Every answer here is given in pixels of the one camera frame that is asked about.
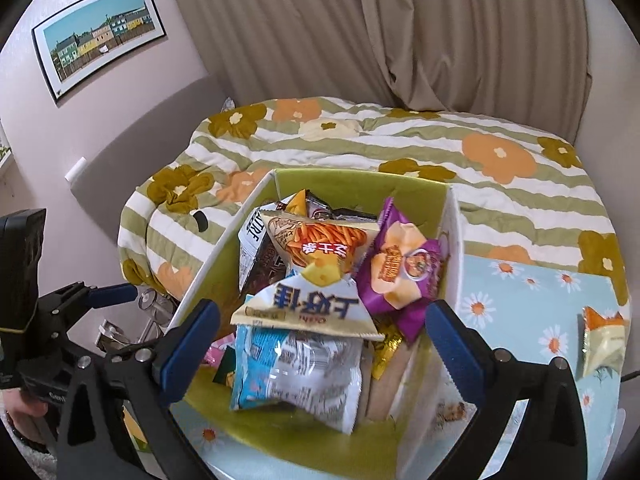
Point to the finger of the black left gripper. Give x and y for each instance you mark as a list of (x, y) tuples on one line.
[(107, 296)]

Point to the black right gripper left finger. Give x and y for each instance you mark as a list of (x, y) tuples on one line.
[(93, 441)]

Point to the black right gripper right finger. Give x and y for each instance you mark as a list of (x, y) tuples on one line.
[(551, 441)]

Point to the pink white snack packet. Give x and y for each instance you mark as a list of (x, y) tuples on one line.
[(215, 353)]

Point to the black white snack packet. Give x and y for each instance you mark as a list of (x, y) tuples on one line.
[(259, 262)]

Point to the blue white snack packet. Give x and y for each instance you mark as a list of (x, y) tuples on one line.
[(318, 373)]

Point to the yellow gold snack packet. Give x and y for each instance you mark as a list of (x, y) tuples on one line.
[(384, 350)]

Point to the cream triangular snack packet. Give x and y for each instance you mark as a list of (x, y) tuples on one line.
[(295, 304)]

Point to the orange sticks snack packet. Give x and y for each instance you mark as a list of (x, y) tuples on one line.
[(324, 251)]

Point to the purple snack packet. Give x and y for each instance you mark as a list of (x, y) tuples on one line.
[(400, 275)]

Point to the orange cream snack packet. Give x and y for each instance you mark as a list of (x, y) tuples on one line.
[(603, 342)]

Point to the person's left hand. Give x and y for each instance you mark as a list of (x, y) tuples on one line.
[(24, 409)]

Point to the light blue daisy cloth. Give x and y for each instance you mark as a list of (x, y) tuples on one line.
[(532, 311)]

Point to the floral striped bed quilt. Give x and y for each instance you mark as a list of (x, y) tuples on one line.
[(523, 193)]

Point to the framed town picture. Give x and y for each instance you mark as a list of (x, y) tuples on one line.
[(88, 35)]

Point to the beige curtain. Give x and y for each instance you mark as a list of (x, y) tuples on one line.
[(522, 60)]

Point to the white wall switch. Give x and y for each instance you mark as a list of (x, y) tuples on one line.
[(75, 170)]

